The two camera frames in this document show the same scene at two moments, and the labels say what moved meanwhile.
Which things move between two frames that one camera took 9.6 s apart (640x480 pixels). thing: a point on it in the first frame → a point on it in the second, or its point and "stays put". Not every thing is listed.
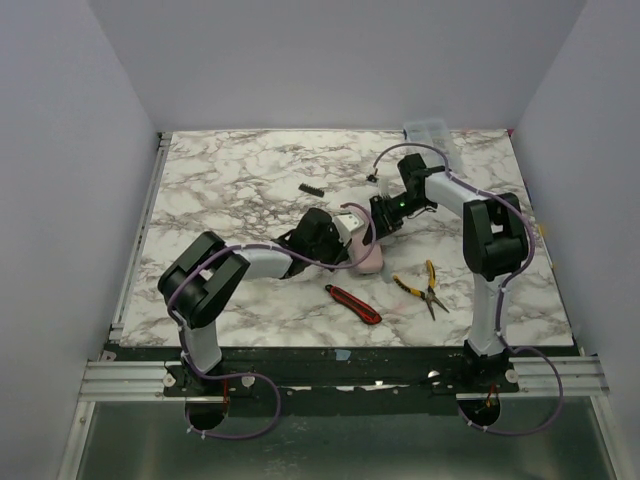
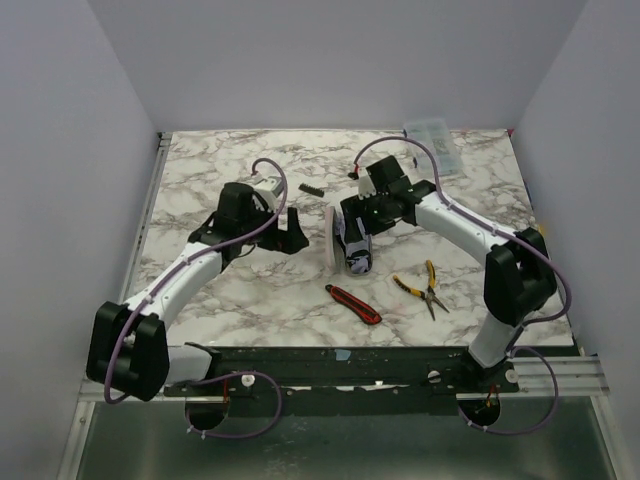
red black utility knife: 354,304 stays put
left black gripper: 342,248 → 276,235
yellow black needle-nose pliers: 429,294 stays put
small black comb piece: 311,190 stays put
